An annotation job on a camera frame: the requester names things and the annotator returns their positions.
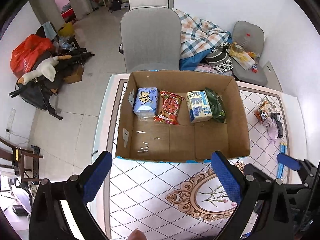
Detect blue long stick packet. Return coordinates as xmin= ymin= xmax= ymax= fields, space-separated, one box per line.
xmin=277 ymin=142 xmax=287 ymax=179

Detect lilac soft cloth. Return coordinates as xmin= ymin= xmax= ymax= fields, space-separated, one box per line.
xmin=263 ymin=117 xmax=278 ymax=144

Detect black snack packet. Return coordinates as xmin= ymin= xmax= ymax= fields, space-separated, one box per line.
xmin=270 ymin=112 xmax=284 ymax=138

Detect orange panda snack packet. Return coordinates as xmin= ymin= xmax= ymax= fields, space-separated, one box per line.
xmin=254 ymin=99 xmax=273 ymax=124

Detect white blue carton pack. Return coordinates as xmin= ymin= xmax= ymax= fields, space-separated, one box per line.
xmin=187 ymin=90 xmax=213 ymax=123

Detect green snack packet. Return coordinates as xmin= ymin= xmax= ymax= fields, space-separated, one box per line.
xmin=205 ymin=87 xmax=226 ymax=123

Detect blue tissue pack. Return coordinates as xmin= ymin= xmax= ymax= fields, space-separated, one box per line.
xmin=133 ymin=87 xmax=159 ymax=118

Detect red snack packet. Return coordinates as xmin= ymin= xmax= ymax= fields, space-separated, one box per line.
xmin=153 ymin=89 xmax=184 ymax=125

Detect person's right hand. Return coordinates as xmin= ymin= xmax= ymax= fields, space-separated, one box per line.
xmin=127 ymin=229 xmax=147 ymax=240

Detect dark wooden chair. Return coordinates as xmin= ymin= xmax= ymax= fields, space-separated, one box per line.
xmin=1 ymin=138 xmax=43 ymax=183

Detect black stroller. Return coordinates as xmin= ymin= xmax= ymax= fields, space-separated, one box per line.
xmin=9 ymin=22 xmax=94 ymax=120

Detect small cardboard box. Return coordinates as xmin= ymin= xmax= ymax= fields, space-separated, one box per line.
xmin=63 ymin=66 xmax=84 ymax=85

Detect yellow patterned tissue box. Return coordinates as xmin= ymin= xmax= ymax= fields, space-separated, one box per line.
xmin=228 ymin=49 xmax=255 ymax=70

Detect white goose plush toy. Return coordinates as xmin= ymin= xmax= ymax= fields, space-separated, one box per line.
xmin=17 ymin=55 xmax=72 ymax=85

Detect black white patterned hat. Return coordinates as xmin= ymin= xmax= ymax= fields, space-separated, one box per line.
xmin=205 ymin=48 xmax=233 ymax=73

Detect tape roll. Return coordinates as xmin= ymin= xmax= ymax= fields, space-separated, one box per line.
xmin=232 ymin=43 xmax=244 ymax=54

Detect grey cushioned chair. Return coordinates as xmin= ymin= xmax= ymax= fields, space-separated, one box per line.
xmin=232 ymin=21 xmax=267 ymax=87

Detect clear plastic bottle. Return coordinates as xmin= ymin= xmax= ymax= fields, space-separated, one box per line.
xmin=241 ymin=33 xmax=251 ymax=50

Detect red plastic bag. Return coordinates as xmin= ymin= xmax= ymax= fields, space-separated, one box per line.
xmin=10 ymin=34 xmax=55 ymax=79

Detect plaid blanket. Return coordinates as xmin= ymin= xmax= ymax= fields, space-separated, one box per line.
xmin=174 ymin=9 xmax=231 ymax=70

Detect yellow bucket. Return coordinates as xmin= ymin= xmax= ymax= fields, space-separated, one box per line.
xmin=57 ymin=22 xmax=75 ymax=37

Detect grey office chair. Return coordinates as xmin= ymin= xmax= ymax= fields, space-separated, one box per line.
xmin=120 ymin=7 xmax=181 ymax=73

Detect white chair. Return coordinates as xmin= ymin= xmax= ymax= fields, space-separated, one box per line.
xmin=129 ymin=0 xmax=169 ymax=10

